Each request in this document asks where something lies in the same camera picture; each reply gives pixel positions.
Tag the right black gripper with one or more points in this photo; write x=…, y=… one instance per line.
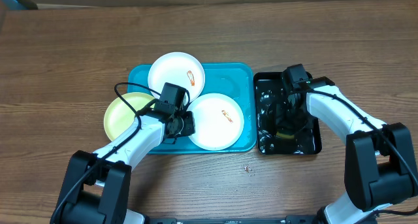
x=285, y=124

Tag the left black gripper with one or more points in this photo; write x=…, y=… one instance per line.
x=190, y=127

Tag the green yellow sponge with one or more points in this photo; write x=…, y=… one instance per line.
x=285, y=135

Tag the white plate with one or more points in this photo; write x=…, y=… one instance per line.
x=219, y=121
x=180, y=69

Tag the yellow plate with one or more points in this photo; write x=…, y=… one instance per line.
x=119, y=117

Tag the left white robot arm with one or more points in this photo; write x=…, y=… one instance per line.
x=96, y=185

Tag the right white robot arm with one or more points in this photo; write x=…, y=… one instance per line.
x=380, y=166

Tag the black rectangular water tray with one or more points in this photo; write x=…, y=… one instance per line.
x=267, y=88

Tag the teal plastic tray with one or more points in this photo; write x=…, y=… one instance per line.
x=232, y=79

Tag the small crumb debris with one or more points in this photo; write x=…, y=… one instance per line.
x=248, y=170

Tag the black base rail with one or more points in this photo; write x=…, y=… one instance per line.
x=292, y=219

